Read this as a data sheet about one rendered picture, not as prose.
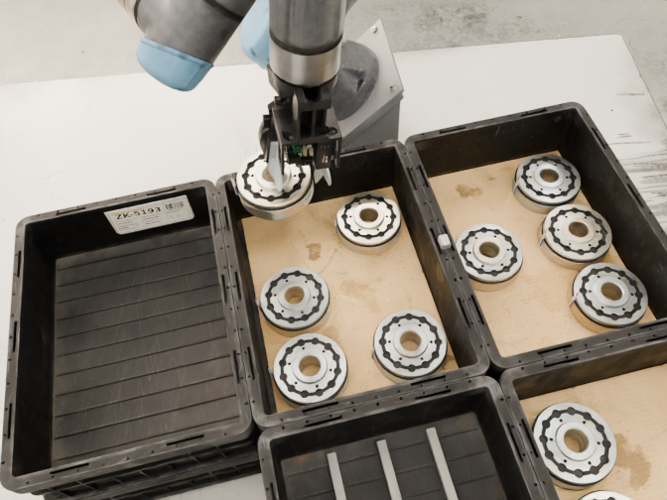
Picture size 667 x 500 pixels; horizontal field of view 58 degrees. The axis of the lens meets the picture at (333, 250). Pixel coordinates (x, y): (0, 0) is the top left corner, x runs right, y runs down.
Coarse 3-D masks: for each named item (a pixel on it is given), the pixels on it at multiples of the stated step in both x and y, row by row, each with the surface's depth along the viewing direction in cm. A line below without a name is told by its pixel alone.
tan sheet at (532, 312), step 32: (512, 160) 103; (448, 192) 100; (480, 192) 100; (512, 192) 100; (448, 224) 97; (512, 224) 96; (544, 256) 93; (608, 256) 92; (512, 288) 90; (544, 288) 90; (512, 320) 87; (544, 320) 87; (576, 320) 87; (640, 320) 86; (512, 352) 85
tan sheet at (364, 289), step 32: (384, 192) 101; (256, 224) 99; (288, 224) 98; (320, 224) 98; (256, 256) 95; (288, 256) 95; (320, 256) 95; (352, 256) 94; (384, 256) 94; (416, 256) 94; (256, 288) 92; (352, 288) 92; (384, 288) 91; (416, 288) 91; (352, 320) 89; (352, 352) 86; (448, 352) 85; (352, 384) 83; (384, 384) 83
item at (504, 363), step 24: (480, 120) 95; (504, 120) 95; (408, 144) 93; (600, 144) 91; (432, 192) 88; (648, 216) 84; (456, 264) 81; (480, 312) 77; (480, 336) 76; (600, 336) 75; (624, 336) 75; (504, 360) 74; (528, 360) 74
